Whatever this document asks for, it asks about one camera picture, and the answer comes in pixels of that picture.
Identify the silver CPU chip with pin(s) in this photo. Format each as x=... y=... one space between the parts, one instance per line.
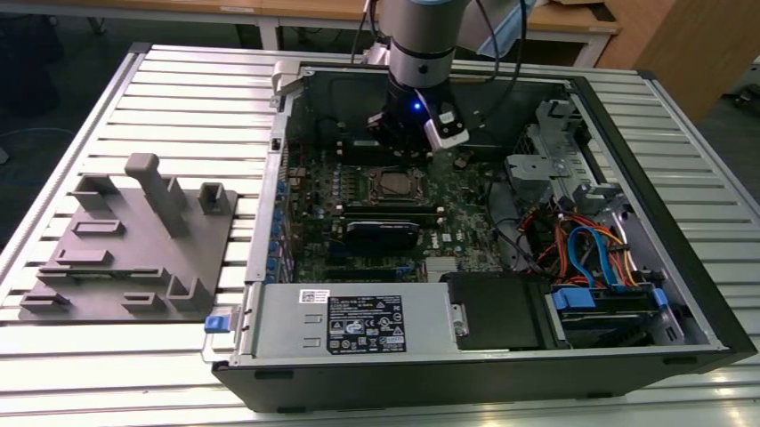
x=397 y=182

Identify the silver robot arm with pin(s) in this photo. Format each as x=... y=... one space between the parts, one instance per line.
x=416 y=44

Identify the CPU socket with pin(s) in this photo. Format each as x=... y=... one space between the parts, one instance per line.
x=399 y=201

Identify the green RAM stick white label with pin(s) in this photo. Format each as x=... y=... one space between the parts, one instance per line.
x=361 y=143

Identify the metal disk bay cage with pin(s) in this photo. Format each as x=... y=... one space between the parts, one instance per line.
x=528 y=171

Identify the green motherboard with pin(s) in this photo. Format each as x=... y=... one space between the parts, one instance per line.
x=469 y=222

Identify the black graphics card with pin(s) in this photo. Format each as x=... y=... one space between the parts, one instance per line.
x=380 y=238

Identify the pale blue teach pendant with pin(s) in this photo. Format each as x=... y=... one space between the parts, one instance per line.
x=508 y=31

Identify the silver chipset heatsink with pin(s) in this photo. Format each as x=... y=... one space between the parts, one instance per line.
x=443 y=265

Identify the black plastic shroud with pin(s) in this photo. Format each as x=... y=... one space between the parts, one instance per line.
x=499 y=311

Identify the silver power supply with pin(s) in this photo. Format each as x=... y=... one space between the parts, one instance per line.
x=280 y=320

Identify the hard disk in blue carrier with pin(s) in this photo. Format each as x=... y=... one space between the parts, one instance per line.
x=574 y=300

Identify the grey parts rack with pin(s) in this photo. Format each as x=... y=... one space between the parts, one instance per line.
x=149 y=267

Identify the wooden cabinet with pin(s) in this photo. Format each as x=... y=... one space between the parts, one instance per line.
x=700 y=44

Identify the blue case latch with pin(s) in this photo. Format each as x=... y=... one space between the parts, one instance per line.
x=216 y=324

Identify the black PC case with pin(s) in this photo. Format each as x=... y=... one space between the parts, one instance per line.
x=416 y=382

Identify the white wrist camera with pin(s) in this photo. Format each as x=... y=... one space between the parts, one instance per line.
x=448 y=133

